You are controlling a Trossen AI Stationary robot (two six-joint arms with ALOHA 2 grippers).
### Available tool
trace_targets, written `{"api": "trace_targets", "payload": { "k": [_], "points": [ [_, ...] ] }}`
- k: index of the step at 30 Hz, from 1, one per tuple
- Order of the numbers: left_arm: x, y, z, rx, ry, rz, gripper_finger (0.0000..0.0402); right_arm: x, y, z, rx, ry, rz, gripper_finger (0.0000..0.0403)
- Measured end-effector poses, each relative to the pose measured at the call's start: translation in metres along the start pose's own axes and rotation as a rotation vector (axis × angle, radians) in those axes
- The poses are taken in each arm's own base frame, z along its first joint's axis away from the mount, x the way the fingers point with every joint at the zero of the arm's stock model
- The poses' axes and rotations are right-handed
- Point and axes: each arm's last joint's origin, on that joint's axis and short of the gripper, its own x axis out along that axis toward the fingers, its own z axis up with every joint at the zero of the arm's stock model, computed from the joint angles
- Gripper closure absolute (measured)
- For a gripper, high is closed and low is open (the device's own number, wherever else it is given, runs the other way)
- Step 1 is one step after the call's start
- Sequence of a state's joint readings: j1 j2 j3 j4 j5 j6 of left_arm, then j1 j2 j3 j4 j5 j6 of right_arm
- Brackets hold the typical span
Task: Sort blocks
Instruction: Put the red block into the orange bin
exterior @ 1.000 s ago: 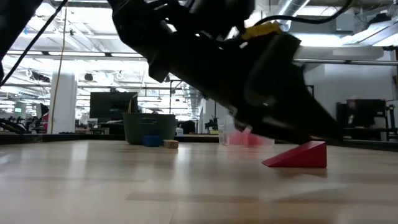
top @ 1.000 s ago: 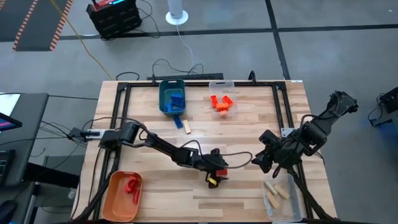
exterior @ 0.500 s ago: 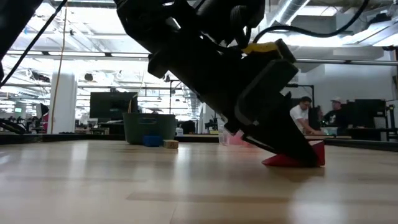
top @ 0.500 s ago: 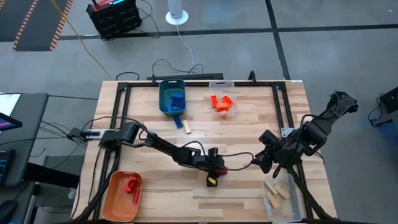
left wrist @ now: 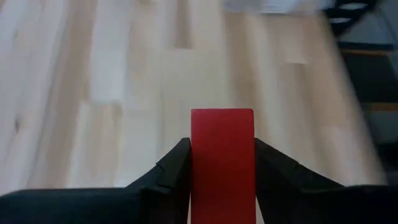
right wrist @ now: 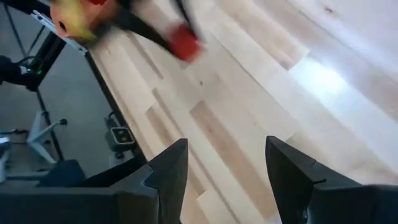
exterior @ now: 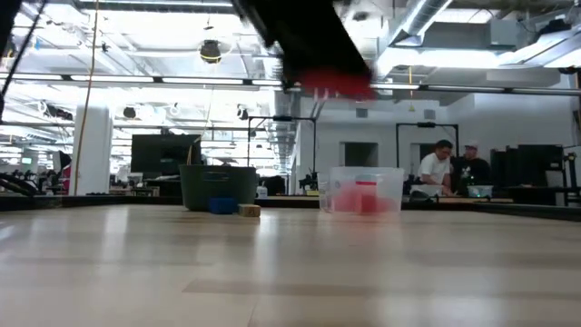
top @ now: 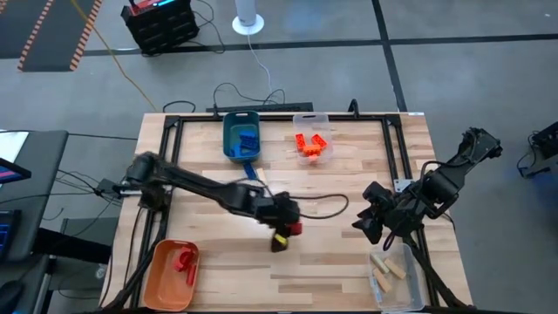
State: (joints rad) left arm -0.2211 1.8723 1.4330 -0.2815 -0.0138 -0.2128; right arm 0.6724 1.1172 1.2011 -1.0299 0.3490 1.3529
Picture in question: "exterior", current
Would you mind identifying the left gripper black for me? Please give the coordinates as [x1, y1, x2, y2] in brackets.
[281, 26, 378, 90]

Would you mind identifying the red wedge block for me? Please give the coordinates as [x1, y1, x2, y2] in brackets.
[297, 66, 377, 100]

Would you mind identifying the large blue studded brick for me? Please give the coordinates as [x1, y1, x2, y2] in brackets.
[208, 196, 239, 216]

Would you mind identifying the clear labelled plastic bin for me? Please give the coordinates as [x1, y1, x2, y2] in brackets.
[317, 166, 406, 215]

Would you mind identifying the long ceiling light bar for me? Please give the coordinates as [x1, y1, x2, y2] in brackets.
[0, 72, 581, 97]

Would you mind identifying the person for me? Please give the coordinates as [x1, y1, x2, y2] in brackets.
[453, 140, 493, 192]
[416, 139, 455, 197]

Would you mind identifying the teal plastic bin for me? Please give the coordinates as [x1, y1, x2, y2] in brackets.
[178, 163, 259, 213]

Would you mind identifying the natural wood plank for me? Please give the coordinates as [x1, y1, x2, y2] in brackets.
[237, 203, 262, 219]

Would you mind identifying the large black monitor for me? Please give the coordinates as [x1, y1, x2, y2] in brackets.
[130, 134, 202, 176]

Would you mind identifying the small clear tub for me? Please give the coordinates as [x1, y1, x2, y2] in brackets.
[467, 184, 495, 199]

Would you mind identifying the black cabinet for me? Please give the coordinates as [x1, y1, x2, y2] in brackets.
[488, 144, 565, 188]

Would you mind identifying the white column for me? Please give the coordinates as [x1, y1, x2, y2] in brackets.
[68, 88, 114, 196]

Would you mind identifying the black station frame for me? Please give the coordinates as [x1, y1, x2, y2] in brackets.
[247, 115, 318, 192]
[395, 121, 460, 183]

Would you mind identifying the silver ventilation duct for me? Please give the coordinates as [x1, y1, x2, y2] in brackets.
[376, 0, 455, 83]

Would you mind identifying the black ceiling cable reel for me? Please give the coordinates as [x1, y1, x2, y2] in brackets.
[199, 39, 222, 64]

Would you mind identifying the yellow hanging cord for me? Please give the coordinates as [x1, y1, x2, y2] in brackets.
[72, 0, 101, 197]

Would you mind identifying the black table frame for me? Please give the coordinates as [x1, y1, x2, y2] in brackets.
[0, 193, 581, 223]

